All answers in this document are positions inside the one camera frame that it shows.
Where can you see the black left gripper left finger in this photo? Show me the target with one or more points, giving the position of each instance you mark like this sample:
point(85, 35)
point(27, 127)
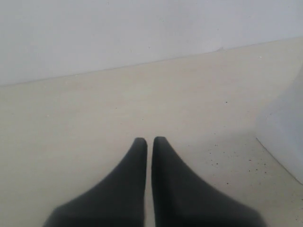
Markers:
point(116, 201)

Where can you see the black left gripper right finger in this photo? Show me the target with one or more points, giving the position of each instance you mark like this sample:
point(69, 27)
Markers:
point(182, 199)

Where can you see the white mannequin head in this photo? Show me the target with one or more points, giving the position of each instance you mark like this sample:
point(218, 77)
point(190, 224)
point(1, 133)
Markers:
point(279, 128)

